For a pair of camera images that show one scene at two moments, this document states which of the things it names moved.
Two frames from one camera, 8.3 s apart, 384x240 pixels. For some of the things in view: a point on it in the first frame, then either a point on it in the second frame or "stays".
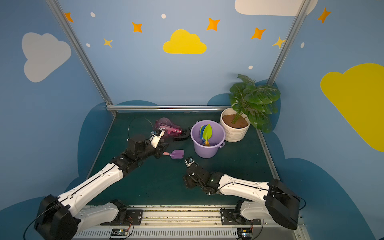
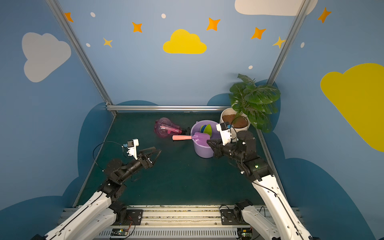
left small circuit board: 119,232 stays
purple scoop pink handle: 176,154 -> 200,138
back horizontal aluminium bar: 115,108 stays
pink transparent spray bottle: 170,128 stays
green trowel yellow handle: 207,133 stays
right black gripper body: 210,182 -> 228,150
